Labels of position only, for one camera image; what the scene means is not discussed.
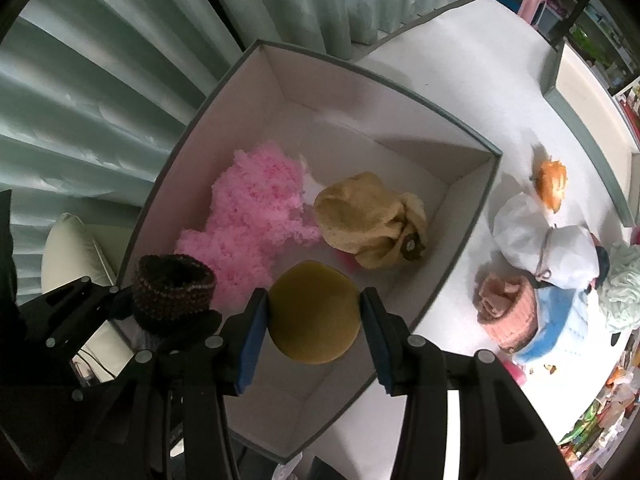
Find round yellow sponge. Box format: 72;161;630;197
268;261;360;365

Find pink knit hat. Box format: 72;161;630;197
476;273;538;353

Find grey box lid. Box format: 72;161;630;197
541;44;639;228

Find dark striped knit hat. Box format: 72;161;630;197
131;254;217;335

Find pink fluffy bath sponge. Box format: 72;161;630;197
175;142;321;313

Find light blue cloth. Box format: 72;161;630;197
513;286;611;367

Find orange fabric flower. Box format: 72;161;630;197
530;158;567;214

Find tan cloth pouch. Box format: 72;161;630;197
314;172;427;270

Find mint green bath pouf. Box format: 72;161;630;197
598;242;640;333

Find white cloth cap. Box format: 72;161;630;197
492;193;600;290

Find teal curtain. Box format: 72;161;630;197
1;0;456;302

